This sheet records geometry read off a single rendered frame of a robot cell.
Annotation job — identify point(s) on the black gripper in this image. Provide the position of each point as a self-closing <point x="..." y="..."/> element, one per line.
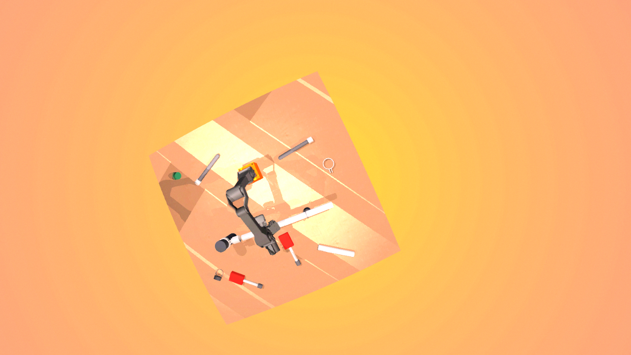
<point x="261" y="220"/>

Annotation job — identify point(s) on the white cylinder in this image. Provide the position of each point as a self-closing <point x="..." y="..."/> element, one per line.
<point x="336" y="250"/>

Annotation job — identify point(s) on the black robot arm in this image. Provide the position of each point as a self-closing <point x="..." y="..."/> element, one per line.
<point x="262" y="235"/>

